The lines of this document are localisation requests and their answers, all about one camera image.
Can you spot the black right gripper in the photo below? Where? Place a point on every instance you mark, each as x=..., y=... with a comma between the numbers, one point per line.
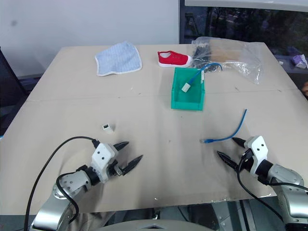
x=246, y=160

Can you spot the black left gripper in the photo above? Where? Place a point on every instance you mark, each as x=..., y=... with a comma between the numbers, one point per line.
x=115, y=169

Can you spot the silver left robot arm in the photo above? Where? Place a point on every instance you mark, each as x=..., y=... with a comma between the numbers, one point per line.
x=69, y=185

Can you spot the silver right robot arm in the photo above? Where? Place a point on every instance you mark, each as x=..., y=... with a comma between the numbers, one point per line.
x=286, y=178

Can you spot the small white connector block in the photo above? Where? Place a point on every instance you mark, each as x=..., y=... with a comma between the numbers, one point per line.
x=107, y=128

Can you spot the green plastic bin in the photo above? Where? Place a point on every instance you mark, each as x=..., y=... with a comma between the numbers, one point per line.
x=187, y=97

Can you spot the light blue striped cloth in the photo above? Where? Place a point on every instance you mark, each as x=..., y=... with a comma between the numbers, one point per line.
x=119, y=60

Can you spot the clear plastic bag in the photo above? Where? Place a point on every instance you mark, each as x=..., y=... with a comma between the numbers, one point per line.
x=240, y=55

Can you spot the dark side table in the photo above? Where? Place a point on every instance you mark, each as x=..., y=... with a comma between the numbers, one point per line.
x=294, y=74

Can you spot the red canvas shoe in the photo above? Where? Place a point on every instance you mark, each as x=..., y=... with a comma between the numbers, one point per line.
x=172, y=59

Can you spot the purple crumpled object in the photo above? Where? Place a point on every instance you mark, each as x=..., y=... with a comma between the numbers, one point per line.
x=299, y=61

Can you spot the dark window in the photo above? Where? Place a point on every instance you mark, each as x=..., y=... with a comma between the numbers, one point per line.
x=240, y=21

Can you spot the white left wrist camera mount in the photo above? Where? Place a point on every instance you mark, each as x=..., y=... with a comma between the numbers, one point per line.
x=102, y=154

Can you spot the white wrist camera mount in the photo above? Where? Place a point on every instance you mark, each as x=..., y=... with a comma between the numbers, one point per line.
x=102, y=154
x=258, y=150

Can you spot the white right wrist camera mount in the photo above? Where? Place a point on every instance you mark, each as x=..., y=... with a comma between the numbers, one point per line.
x=258, y=150

